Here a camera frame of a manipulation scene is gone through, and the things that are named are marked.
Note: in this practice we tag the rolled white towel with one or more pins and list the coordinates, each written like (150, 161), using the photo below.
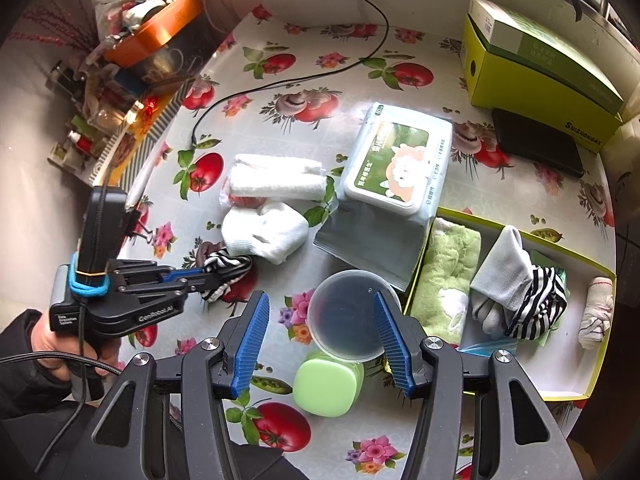
(275, 180)

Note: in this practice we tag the person's left forearm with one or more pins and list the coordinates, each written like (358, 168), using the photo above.
(25, 385)

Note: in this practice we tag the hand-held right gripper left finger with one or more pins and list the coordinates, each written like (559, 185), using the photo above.
(250, 345)

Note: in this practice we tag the black and white striped sock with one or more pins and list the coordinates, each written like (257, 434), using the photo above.
(540, 300)
(236, 262)

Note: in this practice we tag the pile of household clutter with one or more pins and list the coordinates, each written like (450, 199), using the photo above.
(85, 125)

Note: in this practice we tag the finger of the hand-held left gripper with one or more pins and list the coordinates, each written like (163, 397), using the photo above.
(175, 274)
(175, 288)

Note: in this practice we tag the shallow yellow-green box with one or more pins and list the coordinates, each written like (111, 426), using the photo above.
(550, 370)

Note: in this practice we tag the clear round plastic lid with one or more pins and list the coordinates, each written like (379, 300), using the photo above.
(345, 320)

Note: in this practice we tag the rolled patterned white sock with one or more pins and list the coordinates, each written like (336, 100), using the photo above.
(595, 315)

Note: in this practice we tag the yellow-green shoe box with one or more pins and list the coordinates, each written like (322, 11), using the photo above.
(500, 85)

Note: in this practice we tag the flat black device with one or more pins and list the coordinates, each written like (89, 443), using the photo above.
(535, 142)

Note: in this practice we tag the orange plastic basin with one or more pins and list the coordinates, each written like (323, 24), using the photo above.
(160, 30)

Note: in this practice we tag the green towel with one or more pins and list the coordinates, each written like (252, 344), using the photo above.
(445, 270)

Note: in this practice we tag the blue face mask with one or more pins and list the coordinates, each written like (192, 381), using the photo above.
(487, 347)

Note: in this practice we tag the grey-white sock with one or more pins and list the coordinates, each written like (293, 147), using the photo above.
(500, 275)

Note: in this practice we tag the yellow striped cloth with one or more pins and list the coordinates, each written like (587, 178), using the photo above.
(130, 145)

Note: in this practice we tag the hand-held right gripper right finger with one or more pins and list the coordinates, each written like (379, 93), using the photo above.
(392, 345)

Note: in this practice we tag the wet wipes pack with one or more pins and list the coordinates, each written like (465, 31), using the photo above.
(390, 170)

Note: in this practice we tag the person's left hand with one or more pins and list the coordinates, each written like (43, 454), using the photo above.
(55, 347)

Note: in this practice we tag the floral plastic tablecloth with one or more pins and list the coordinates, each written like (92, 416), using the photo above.
(300, 150)

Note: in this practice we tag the green lidded jar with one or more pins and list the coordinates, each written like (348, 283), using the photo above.
(322, 385)

